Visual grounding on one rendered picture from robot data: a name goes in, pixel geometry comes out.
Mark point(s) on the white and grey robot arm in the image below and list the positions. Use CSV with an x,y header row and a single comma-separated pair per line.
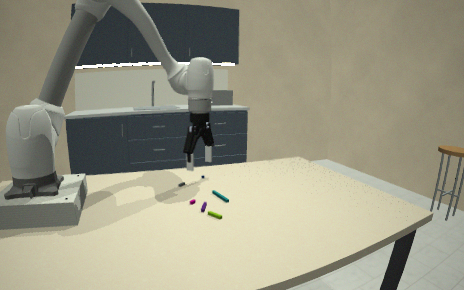
x,y
29,132

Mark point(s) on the turquoise rod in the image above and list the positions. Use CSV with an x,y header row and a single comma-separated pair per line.
x,y
220,196

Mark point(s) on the lime green rod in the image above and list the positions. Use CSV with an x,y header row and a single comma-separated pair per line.
x,y
214,215

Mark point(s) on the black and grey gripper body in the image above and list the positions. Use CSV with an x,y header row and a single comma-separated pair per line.
x,y
199,120

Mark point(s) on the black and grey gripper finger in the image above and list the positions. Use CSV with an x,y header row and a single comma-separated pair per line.
x,y
206,138
190,144

